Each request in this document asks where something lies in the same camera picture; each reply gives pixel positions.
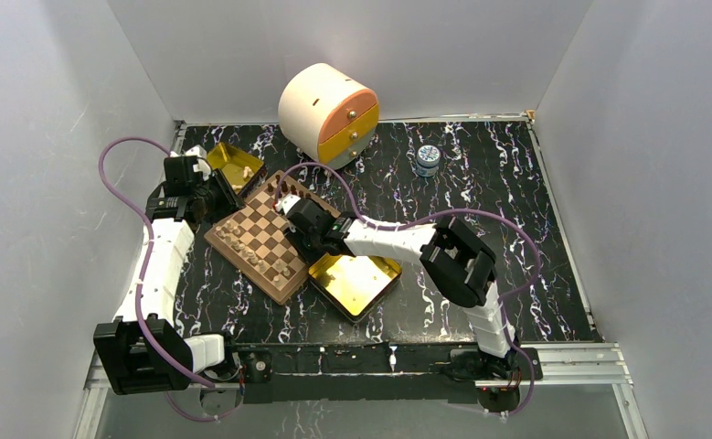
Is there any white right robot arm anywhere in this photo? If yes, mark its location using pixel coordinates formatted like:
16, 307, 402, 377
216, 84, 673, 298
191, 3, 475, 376
275, 195, 519, 380

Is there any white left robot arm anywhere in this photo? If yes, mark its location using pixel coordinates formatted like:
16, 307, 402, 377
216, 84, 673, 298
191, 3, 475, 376
93, 148, 241, 395

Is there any gold tin with white pieces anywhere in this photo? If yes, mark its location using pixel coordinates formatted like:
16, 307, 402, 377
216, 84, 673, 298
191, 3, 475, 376
206, 142, 267, 198

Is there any wooden chess board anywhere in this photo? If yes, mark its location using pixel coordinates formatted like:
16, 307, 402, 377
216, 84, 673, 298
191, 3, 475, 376
205, 177, 340, 305

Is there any dark chess pieces row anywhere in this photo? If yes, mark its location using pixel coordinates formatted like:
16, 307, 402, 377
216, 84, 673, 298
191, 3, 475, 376
261, 174, 313, 200

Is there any empty gold tin lid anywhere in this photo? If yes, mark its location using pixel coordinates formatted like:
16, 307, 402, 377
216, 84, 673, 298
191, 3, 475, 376
308, 254, 402, 323

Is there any round pastel drawer cabinet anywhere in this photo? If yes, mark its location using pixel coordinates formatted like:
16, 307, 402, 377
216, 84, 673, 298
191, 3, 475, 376
278, 63, 380, 169

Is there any small blue white jar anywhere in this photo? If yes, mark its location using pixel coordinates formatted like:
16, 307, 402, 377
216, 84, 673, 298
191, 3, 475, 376
415, 145, 441, 177

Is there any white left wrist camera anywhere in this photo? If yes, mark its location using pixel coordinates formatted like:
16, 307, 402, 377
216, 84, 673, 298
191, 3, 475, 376
183, 145, 212, 181

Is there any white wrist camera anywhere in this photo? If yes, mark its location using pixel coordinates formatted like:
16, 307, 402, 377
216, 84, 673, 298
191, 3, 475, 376
183, 145, 212, 181
274, 194, 301, 216

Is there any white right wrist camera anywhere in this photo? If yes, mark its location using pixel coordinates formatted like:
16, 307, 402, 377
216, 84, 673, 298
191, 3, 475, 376
274, 194, 301, 216

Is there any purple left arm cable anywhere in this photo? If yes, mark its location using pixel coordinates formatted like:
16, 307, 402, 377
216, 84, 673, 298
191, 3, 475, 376
98, 136, 248, 423

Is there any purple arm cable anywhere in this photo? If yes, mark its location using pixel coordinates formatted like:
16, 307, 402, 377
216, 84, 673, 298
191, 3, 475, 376
273, 162, 543, 418
98, 136, 248, 423

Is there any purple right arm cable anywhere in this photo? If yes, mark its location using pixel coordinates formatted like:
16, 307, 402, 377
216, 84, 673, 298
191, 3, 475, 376
273, 162, 543, 418

